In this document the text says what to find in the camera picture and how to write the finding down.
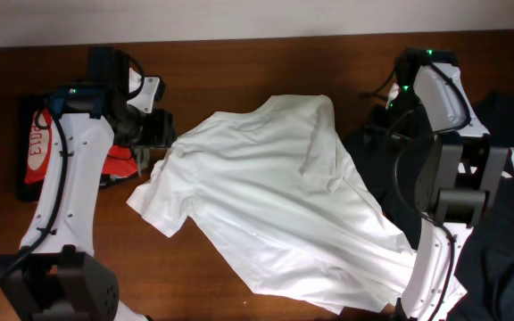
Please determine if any white t-shirt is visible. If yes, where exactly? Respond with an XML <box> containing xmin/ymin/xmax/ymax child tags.
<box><xmin>128</xmin><ymin>95</ymin><xmax>416</xmax><ymax>313</ymax></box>

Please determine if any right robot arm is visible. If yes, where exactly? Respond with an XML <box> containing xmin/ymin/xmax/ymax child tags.
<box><xmin>364</xmin><ymin>47</ymin><xmax>509</xmax><ymax>320</ymax></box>

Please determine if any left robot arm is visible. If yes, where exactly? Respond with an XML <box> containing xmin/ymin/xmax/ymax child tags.
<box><xmin>0</xmin><ymin>46</ymin><xmax>177</xmax><ymax>321</ymax></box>

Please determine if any grey folded garment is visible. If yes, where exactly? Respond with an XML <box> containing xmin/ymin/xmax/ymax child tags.
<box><xmin>132</xmin><ymin>146</ymin><xmax>150</xmax><ymax>176</ymax></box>

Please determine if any red printed folded t-shirt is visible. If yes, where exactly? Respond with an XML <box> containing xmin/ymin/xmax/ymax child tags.
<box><xmin>21</xmin><ymin>110</ymin><xmax>137</xmax><ymax>185</ymax></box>

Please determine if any black folded garment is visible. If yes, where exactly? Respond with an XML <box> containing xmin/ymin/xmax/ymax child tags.
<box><xmin>15</xmin><ymin>95</ymin><xmax>137</xmax><ymax>202</ymax></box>

